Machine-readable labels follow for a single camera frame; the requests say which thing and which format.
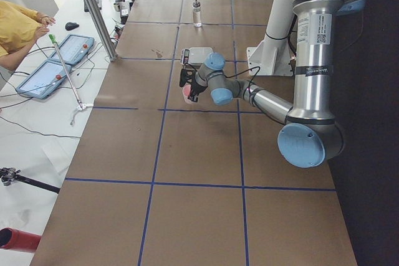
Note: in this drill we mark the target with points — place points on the black computer mouse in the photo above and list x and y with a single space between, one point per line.
69 26

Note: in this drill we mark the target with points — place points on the pink plastic cup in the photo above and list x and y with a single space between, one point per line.
186 92

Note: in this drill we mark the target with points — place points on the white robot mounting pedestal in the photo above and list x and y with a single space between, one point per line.
272 53

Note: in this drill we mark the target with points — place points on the near blue teach pendant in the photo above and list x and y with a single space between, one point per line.
43 81

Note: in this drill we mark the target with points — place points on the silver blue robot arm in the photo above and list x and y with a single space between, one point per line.
299 41

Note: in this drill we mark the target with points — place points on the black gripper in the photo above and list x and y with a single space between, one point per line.
197 88

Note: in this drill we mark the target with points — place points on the silver digital kitchen scale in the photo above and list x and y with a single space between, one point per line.
195 55

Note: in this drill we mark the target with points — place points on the person in yellow shirt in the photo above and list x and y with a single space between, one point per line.
20 30

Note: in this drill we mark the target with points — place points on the blue teach pendant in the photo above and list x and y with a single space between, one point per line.
74 47
43 81

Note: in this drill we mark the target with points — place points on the green handled reacher grabber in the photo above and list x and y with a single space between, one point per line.
81 106

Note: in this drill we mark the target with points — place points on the far blue teach pendant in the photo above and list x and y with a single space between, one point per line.
74 47

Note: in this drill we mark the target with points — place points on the aluminium frame post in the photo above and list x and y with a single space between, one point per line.
101 29

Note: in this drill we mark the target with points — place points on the person's hand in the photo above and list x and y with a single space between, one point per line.
47 21

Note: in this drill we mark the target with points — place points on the red cylinder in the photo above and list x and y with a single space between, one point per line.
17 240

